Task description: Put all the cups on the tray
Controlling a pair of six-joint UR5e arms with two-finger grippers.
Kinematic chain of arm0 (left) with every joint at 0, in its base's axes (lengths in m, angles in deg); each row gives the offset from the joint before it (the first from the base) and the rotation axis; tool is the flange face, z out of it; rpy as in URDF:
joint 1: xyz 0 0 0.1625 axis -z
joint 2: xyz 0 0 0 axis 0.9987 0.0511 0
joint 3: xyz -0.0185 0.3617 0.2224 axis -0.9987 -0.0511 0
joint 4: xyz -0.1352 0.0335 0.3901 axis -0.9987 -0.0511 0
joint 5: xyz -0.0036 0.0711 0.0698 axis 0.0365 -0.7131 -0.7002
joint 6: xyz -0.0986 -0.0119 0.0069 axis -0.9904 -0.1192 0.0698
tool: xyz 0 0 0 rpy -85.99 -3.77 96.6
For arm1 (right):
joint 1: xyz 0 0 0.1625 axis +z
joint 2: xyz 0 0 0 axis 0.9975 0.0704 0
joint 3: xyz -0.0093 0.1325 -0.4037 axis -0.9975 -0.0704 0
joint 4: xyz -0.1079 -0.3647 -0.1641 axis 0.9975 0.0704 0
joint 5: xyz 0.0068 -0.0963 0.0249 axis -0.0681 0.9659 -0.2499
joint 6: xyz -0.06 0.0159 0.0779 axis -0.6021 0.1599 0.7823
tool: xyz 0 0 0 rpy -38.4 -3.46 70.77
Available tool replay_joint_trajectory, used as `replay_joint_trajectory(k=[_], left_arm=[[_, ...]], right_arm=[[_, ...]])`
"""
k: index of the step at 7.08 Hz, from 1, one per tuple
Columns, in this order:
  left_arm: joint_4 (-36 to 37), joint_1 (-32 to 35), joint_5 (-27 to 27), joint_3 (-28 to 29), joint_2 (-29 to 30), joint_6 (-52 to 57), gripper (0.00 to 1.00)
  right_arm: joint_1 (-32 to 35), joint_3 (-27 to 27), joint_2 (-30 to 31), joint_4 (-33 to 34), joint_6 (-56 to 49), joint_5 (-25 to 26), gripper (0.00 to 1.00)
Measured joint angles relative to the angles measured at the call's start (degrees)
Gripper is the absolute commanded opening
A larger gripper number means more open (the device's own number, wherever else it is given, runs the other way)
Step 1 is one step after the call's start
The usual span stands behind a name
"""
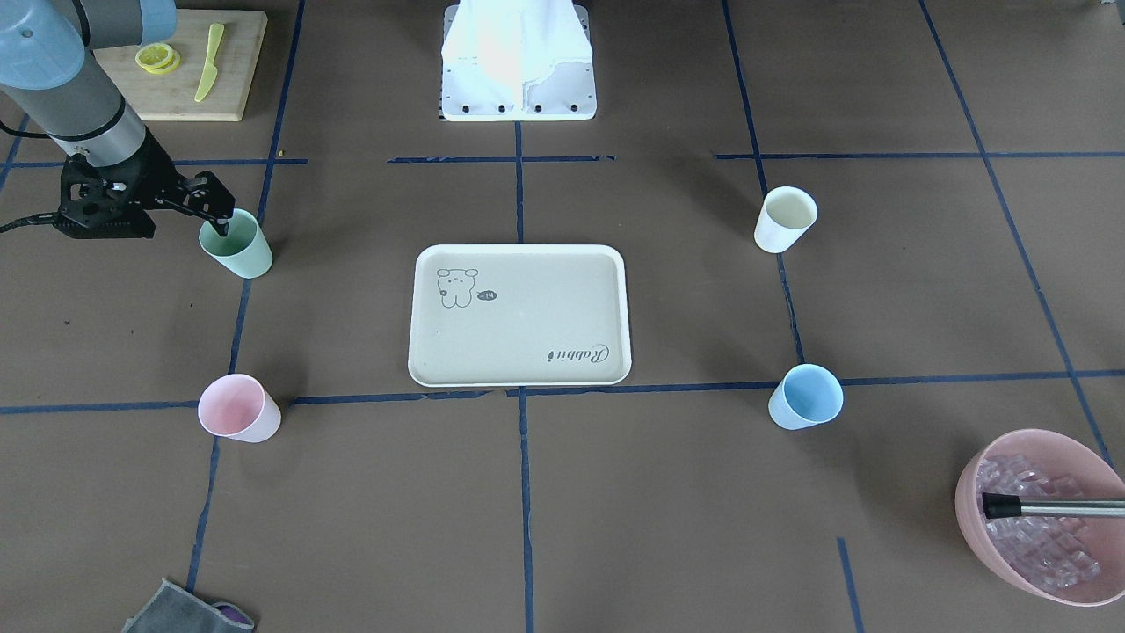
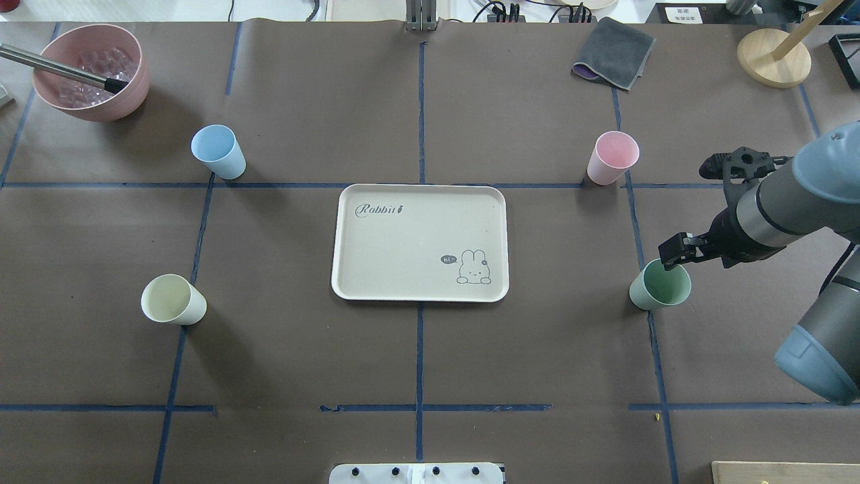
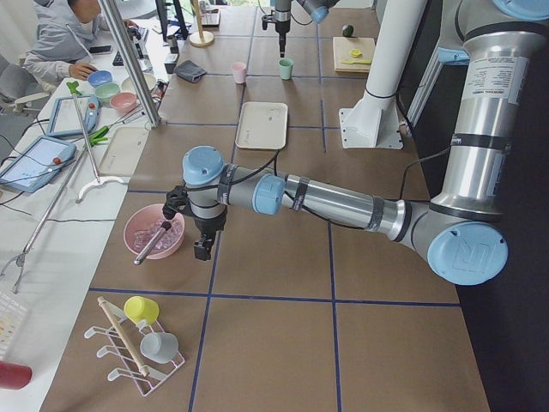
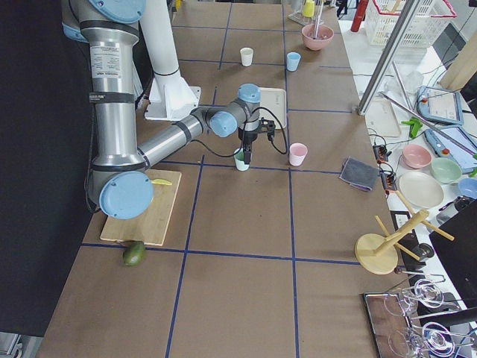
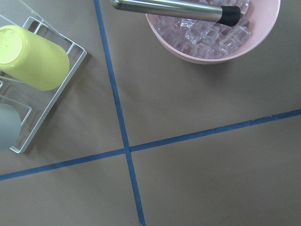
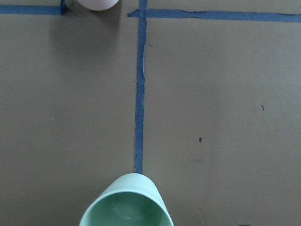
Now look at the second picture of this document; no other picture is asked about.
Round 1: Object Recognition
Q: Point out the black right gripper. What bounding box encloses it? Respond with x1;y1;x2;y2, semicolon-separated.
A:
658;208;783;272

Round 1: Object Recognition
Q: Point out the green cup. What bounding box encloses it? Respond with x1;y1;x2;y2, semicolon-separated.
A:
628;259;692;311

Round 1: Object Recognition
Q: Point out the blue cup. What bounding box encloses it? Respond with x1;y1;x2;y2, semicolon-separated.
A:
190;124;247;180

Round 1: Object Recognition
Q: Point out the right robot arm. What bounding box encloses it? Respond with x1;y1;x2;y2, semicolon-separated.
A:
658;122;859;405

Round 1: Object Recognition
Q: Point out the cream rabbit tray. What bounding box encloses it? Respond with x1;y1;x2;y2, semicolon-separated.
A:
331;184;510;303

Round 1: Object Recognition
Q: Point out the pink cup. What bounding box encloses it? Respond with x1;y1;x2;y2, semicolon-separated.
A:
587;130;641;185

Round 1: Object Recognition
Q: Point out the grey folded cloth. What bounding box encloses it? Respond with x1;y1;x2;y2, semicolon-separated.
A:
571;17;656;91

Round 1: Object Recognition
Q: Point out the wooden stand round base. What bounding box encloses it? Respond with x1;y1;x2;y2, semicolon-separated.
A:
736;1;844;89

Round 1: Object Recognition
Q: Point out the wooden cutting board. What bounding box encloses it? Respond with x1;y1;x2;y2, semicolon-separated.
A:
712;460;859;483

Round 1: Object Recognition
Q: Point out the cream cup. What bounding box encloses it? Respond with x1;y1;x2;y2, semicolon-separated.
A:
140;274;207;325

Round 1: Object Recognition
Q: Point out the pink bowl with ice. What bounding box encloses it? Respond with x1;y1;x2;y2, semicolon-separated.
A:
32;24;151;122

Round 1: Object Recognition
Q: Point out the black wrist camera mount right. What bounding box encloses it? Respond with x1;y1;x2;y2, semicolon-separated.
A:
698;147;793;206

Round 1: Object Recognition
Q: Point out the white camera pole base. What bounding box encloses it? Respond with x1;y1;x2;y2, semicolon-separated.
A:
329;462;506;483

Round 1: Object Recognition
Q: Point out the aluminium frame post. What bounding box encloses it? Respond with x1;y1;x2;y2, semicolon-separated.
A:
404;0;438;32

